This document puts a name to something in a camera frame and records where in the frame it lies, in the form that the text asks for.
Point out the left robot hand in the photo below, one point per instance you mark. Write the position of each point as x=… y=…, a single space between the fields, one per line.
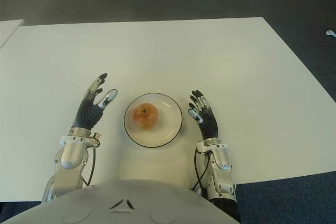
x=86 y=116

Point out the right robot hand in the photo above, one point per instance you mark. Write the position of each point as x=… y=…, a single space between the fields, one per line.
x=208 y=125

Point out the red yellow apple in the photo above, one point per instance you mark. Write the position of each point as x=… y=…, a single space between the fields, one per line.
x=145 y=116

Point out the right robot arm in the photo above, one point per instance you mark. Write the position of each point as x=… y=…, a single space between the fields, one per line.
x=223 y=163

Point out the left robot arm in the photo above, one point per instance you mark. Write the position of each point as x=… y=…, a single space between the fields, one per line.
x=71 y=161

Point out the white plate with black rim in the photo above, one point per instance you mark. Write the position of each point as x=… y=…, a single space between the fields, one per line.
x=168 y=132

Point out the grey robot torso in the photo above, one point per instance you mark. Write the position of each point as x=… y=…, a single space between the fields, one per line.
x=118 y=203

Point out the white side table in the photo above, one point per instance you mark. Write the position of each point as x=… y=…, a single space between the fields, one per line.
x=8 y=31

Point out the small white object on floor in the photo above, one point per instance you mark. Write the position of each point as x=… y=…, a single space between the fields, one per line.
x=330 y=33

